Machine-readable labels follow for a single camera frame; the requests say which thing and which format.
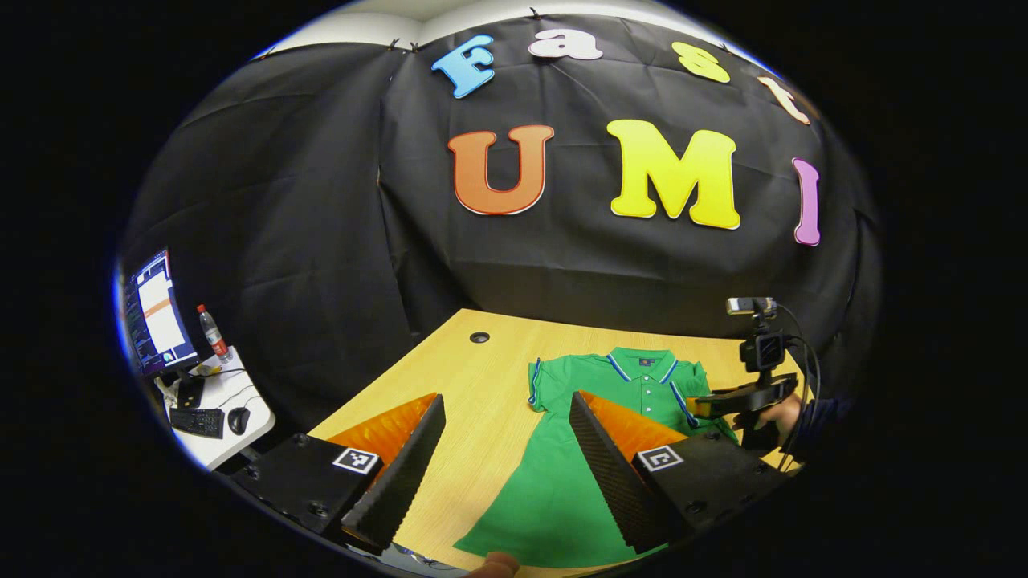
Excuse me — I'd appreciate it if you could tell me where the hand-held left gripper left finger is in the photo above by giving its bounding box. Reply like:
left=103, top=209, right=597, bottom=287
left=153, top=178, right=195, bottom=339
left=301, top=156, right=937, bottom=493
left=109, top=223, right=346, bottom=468
left=233, top=393, right=447, bottom=556

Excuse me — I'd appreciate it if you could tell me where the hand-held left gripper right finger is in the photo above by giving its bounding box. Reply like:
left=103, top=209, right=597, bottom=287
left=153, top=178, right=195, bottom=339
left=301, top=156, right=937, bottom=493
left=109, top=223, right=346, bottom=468
left=569, top=390, right=792, bottom=555

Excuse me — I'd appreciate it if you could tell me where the green T-shirt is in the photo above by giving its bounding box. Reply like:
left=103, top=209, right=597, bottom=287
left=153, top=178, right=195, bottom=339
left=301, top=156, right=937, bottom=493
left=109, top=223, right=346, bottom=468
left=452, top=347, right=740, bottom=569

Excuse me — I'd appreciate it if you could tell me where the white side desk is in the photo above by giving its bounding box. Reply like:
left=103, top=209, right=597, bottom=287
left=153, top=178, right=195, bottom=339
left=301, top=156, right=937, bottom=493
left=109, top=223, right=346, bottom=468
left=157, top=345, right=276, bottom=471

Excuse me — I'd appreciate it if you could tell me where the black keyboard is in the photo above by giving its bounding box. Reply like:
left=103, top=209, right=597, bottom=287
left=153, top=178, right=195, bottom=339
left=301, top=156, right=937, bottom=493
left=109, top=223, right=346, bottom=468
left=169, top=407, right=226, bottom=440

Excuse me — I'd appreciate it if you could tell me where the plastic drink bottle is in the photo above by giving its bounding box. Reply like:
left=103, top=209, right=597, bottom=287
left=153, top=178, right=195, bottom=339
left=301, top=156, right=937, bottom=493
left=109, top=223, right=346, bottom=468
left=197, top=303, right=230, bottom=363

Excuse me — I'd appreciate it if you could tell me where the black backdrop cloth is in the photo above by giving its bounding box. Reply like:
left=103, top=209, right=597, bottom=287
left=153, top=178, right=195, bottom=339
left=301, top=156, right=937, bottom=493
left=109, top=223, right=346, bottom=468
left=120, top=12, right=883, bottom=434

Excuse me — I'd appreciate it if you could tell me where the computer monitor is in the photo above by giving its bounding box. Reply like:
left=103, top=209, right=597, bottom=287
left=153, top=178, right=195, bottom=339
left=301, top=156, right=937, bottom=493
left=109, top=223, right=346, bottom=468
left=119, top=247, right=200, bottom=378

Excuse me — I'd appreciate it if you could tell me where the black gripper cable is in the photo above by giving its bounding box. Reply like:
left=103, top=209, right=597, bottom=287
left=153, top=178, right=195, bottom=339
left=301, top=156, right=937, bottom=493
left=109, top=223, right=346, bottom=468
left=771, top=303, right=822, bottom=473

